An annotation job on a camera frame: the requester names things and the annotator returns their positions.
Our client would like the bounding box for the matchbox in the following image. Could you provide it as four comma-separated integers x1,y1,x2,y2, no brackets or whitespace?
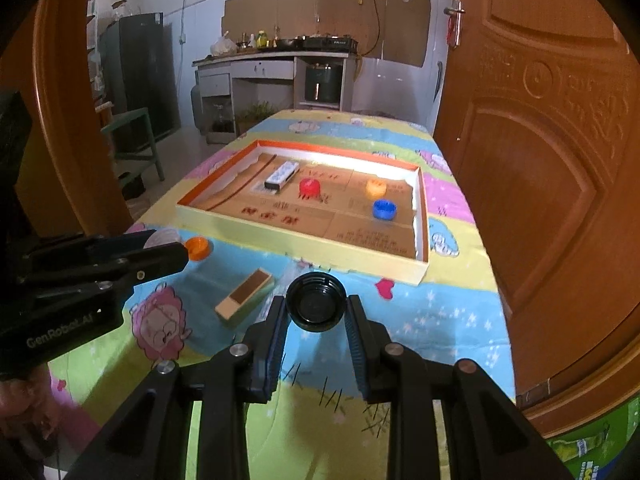
215,268,275,325

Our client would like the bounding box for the grey kitchen counter cabinet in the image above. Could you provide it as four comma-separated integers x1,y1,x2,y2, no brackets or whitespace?
192,50,358,136

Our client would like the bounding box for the green blue drinks carton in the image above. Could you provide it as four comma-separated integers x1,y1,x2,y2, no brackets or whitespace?
547,395,640,480

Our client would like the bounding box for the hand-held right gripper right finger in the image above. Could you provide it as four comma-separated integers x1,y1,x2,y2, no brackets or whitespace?
346,294,571,480

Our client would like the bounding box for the black wall power cable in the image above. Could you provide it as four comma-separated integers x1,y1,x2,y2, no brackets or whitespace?
359,0,388,56

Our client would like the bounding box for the orange bottle cap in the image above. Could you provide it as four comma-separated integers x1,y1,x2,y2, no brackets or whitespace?
185,237,210,262

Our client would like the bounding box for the green wooden chair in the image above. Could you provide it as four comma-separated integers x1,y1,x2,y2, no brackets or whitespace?
101,107,166,183

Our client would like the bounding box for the green potted plant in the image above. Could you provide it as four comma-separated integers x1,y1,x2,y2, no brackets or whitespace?
235,101,276,136

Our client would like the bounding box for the grey gas cylinder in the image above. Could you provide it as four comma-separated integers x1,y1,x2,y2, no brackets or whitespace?
189,84,203,128

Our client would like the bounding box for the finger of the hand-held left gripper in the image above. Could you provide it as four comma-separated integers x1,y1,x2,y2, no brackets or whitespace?
22,230,157,273
30,244,190,306

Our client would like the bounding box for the black bottle cap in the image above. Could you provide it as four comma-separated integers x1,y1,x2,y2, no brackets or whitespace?
286,274,347,331

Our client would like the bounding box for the white plastic bag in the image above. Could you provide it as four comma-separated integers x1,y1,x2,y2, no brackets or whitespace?
209,30,239,57

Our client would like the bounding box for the wooden door jamb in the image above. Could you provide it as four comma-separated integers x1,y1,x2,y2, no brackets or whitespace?
0,0,133,236

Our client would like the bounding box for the silver cartoon cat box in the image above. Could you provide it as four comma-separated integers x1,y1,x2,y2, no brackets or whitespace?
262,161,301,192

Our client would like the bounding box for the carved wooden door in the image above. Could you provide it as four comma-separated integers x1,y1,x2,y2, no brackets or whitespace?
432,0,640,436

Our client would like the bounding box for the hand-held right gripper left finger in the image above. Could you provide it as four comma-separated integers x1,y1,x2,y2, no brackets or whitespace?
65,295,288,480

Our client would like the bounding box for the metal door handle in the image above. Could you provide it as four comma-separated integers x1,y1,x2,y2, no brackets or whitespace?
444,0,466,48

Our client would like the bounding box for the dark refrigerator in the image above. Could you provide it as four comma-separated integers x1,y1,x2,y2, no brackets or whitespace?
97,11,181,153

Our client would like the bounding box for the black gas stove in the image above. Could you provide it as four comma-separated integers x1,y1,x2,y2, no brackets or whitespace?
302,35,358,52

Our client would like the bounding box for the shallow orange-rimmed box tray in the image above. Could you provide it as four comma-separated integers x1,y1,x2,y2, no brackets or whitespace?
176,139,430,287

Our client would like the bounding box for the cardboard wall covering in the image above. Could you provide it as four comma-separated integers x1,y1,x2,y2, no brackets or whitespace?
221,0,432,68

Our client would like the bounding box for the white bottle cap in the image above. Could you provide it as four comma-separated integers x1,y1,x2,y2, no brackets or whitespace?
144,229,180,250

